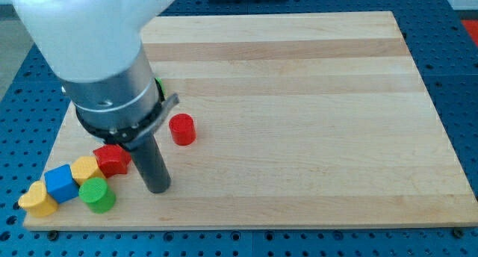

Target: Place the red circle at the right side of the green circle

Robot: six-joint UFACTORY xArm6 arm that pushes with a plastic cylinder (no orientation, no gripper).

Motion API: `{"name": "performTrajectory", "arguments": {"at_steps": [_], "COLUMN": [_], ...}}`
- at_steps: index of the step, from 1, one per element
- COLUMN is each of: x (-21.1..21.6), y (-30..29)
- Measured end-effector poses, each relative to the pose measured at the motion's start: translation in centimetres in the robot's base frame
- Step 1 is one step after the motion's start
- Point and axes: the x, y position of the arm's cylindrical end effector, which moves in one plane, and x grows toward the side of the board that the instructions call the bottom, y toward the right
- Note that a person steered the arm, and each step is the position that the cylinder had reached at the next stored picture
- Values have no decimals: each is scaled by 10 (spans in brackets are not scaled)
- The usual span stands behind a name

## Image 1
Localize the green block behind arm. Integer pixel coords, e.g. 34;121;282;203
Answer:
155;77;167;102

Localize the light wooden board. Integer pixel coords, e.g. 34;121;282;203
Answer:
24;11;477;231

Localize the yellow heart block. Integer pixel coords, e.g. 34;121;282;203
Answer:
18;180;59;218

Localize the green cylinder block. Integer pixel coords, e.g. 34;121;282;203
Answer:
78;177;116;214

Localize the red irregular block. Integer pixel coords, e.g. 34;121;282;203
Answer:
93;145;131;178

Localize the yellow hexagon block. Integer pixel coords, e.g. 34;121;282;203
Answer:
70;156;105;186

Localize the grey cable tie strap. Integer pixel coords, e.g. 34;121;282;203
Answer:
125;93;180;150

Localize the blue cube block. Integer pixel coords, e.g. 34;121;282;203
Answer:
44;164;79;204

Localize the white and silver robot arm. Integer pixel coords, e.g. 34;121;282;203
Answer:
11;0;175;143

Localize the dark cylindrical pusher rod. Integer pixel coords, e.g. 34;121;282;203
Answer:
129;134;171;193

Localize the red cylinder block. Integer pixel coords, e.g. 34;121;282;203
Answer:
169;114;196;146

